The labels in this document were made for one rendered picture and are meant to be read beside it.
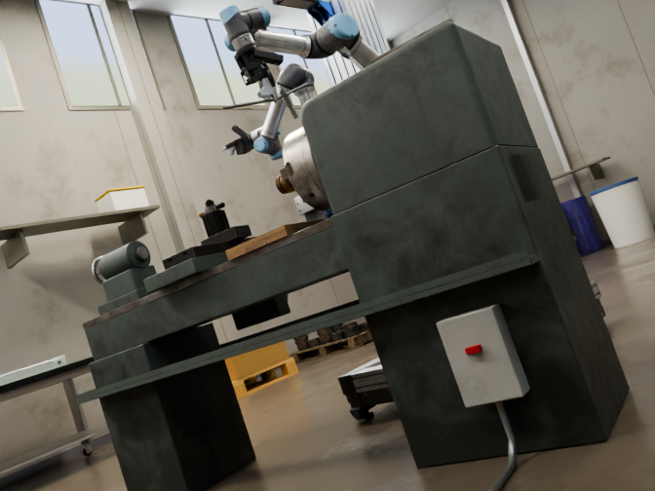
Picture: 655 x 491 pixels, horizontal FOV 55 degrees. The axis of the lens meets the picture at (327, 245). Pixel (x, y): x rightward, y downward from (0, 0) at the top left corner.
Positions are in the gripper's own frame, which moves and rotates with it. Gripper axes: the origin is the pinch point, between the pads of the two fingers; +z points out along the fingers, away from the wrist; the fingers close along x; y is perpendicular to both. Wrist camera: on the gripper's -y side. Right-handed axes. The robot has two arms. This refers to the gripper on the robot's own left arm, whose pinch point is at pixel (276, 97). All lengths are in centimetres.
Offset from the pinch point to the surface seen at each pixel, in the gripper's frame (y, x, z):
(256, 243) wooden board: 29, -8, 44
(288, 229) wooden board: 19.6, 2.7, 44.0
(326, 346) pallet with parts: -116, -429, 211
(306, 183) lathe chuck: 8.4, 9.8, 32.2
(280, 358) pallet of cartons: -51, -373, 180
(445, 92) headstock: -21, 63, 25
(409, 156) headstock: -9, 51, 38
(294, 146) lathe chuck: 5.4, 8.0, 18.8
